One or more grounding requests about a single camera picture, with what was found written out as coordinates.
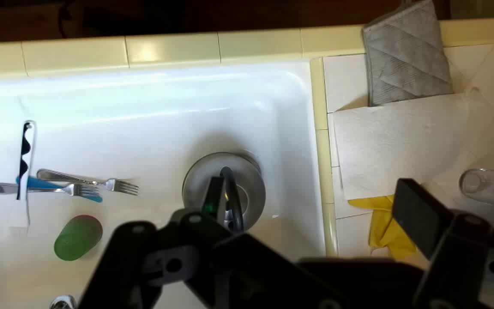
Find grey metal kettle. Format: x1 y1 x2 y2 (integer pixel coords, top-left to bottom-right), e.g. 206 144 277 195
181 149 268 233

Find green plastic cup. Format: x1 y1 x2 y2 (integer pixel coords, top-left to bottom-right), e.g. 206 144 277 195
52 212 105 262

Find grey quilted cloth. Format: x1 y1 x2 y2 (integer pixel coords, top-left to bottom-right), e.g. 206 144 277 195
361 0 455 108

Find blue handled utensil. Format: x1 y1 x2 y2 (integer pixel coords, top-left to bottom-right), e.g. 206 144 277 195
0 175 105 206

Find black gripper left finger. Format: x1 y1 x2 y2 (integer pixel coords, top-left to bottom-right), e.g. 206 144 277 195
78 207 340 309

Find silver metal fork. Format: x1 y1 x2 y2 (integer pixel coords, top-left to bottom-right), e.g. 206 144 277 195
35 166 141 197

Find clear drinking glass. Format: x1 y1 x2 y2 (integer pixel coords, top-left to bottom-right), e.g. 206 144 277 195
458 166 494 218

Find white kitchen sink basin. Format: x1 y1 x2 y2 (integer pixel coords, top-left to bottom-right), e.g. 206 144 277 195
0 60 326 309

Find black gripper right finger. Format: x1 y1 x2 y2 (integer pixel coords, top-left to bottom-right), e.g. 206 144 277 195
392 176 494 309

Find yellow rubber gloves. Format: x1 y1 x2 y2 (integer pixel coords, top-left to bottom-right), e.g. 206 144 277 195
347 193 428 260

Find white paper napkin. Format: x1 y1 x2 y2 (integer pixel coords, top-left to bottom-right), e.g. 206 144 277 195
326 84 494 202

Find white black patterned utensil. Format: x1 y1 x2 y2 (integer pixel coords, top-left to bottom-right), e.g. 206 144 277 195
16 118 40 228

